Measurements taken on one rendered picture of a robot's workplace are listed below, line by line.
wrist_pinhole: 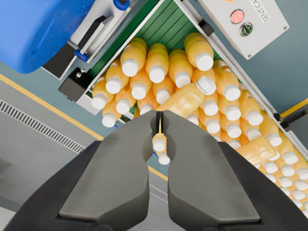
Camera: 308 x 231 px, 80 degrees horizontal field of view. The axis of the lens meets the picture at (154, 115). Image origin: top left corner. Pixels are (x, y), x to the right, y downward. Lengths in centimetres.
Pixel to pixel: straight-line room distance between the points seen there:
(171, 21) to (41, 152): 234
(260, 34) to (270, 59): 137
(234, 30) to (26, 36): 40
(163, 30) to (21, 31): 41
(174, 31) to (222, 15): 23
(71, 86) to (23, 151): 219
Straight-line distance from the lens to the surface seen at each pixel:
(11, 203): 385
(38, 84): 205
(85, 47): 54
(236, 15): 46
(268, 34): 51
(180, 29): 66
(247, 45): 50
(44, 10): 36
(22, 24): 37
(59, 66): 168
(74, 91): 67
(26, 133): 254
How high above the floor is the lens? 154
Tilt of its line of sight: 54 degrees down
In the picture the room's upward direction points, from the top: 177 degrees counter-clockwise
